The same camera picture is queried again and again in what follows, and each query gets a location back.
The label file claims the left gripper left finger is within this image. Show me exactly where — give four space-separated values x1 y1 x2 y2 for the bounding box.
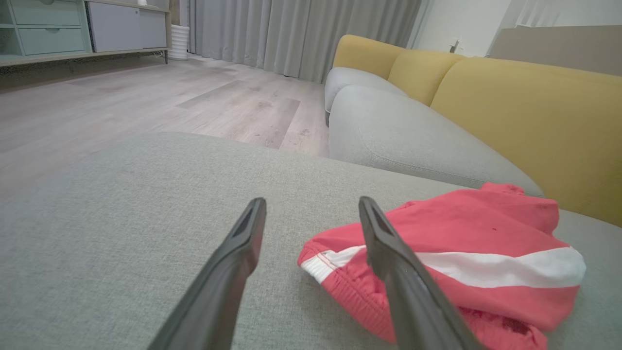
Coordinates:
148 197 267 350

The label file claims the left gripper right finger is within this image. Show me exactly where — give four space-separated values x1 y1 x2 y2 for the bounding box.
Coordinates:
359 196 486 350

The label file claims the red basketball jersey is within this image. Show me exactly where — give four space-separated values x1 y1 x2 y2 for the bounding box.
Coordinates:
297 182 587 350

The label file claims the large grey sofa seat cushion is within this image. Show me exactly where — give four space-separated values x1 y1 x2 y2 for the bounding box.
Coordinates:
0 132 622 350

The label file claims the yellow sofa backrest cushion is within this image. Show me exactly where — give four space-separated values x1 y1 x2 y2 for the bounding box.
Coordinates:
430 57 622 228
333 34 406 81
388 50 466 106

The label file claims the white ribbed plant pot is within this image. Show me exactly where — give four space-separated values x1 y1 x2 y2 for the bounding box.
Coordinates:
169 24 190 61

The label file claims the grey pleated curtain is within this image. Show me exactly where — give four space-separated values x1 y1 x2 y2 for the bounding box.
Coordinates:
180 0 423 84

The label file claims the grey-green sideboard cabinet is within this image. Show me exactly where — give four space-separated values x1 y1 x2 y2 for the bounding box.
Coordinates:
0 0 172 68

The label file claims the beige upholstered panel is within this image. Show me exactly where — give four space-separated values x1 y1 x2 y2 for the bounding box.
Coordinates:
487 25 622 77

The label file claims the white slatted fixture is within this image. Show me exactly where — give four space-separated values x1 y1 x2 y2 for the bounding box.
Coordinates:
515 0 564 27

